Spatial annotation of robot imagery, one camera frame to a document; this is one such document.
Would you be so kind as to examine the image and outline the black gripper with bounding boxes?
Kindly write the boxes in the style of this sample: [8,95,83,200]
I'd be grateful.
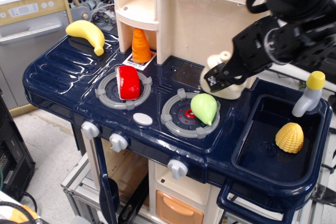
[204,16,299,93]

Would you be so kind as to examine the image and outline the cream detergent bottle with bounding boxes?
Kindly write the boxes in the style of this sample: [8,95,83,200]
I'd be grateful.
[200,51,255,100]

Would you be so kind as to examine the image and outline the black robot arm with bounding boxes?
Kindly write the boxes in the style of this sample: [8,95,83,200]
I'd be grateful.
[201,0,335,94]

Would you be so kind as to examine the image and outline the navy toy sink basin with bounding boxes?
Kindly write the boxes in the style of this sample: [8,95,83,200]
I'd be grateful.
[230,94,333,188]

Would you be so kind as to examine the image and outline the green toy pear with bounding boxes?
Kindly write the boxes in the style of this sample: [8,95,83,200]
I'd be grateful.
[190,93,217,126]

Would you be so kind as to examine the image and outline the grey right stove burner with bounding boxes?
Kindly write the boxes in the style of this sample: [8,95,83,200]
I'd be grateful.
[160,89,221,139]

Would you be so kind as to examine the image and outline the grey stove burner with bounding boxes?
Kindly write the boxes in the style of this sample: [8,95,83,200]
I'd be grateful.
[95,72,153,110]
[160,89,221,139]

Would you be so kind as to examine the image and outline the cream toy kitchen shelf unit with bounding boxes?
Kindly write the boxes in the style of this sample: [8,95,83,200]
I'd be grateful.
[114,0,269,65]

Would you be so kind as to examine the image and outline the navy toy kitchen counter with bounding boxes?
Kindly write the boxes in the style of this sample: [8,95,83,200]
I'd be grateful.
[23,31,332,208]

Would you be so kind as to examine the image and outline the yellow toy corn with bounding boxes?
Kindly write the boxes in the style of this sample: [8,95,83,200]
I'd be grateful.
[275,122,304,154]

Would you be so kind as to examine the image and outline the orange toy carrot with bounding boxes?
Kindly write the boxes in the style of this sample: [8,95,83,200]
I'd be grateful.
[132,28,152,63]

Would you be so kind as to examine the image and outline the grey toy faucet yellow cap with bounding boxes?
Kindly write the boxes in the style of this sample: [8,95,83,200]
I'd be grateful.
[292,71,325,118]

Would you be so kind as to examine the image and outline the grey oval button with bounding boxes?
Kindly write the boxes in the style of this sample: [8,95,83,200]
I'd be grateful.
[133,113,153,126]

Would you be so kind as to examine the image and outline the grey right stove knob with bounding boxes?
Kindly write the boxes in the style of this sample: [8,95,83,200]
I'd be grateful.
[167,159,188,179]

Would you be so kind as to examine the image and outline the grey stove knob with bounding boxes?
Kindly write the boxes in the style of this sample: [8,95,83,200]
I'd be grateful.
[81,121,100,139]
[109,133,128,153]
[167,159,188,179]

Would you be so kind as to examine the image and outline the grey left stove burner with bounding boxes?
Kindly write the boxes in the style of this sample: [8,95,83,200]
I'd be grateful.
[95,72,153,110]

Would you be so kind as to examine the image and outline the grey middle stove knob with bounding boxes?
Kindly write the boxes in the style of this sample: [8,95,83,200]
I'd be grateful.
[109,133,128,153]

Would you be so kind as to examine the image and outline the orange toy drawer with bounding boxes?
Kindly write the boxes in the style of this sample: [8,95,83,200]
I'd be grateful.
[156,190,204,224]

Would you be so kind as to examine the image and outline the grey left stove knob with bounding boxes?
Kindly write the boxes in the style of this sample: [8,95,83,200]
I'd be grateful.
[81,121,100,139]

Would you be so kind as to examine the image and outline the yellow toy banana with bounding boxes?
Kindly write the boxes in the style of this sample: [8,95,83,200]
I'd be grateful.
[66,20,105,56]

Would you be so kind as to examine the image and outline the navy toy spoon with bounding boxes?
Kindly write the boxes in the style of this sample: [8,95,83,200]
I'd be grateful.
[93,137,119,224]

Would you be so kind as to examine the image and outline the black computer case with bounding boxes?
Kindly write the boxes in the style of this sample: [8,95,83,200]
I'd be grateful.
[1,99,35,201]

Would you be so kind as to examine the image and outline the white pvc pipe frame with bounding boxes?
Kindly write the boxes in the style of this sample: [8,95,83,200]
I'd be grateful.
[265,62,336,86]

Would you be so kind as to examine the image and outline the navy towel bar handle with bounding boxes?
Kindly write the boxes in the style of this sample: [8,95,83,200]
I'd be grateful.
[217,180,297,223]

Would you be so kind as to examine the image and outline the aluminium extrusion frame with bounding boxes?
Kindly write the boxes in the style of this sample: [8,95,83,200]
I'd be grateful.
[61,154,105,223]

